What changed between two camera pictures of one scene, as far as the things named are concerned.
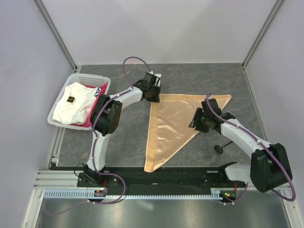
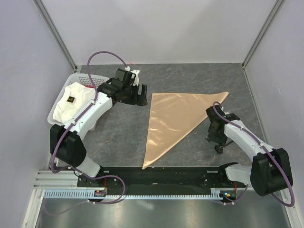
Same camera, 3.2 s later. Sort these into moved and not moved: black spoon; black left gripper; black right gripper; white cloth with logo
Moved: black right gripper; black left gripper
Not moved: white cloth with logo; black spoon
